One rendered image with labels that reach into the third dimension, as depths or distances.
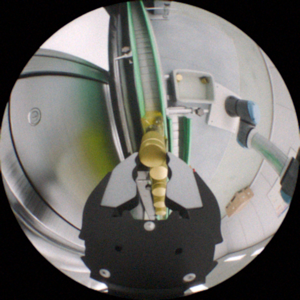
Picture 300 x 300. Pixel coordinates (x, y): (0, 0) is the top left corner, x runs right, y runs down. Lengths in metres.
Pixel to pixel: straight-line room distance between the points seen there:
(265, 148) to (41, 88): 0.62
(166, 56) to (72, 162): 0.62
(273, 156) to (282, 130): 3.24
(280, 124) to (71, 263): 3.86
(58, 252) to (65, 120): 0.20
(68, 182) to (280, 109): 3.87
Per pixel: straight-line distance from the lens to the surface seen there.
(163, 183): 0.22
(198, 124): 0.62
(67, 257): 0.20
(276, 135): 3.76
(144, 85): 0.42
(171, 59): 0.62
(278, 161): 0.46
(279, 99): 3.80
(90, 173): 0.20
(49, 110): 0.16
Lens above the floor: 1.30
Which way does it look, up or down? 62 degrees down
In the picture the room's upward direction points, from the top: 176 degrees counter-clockwise
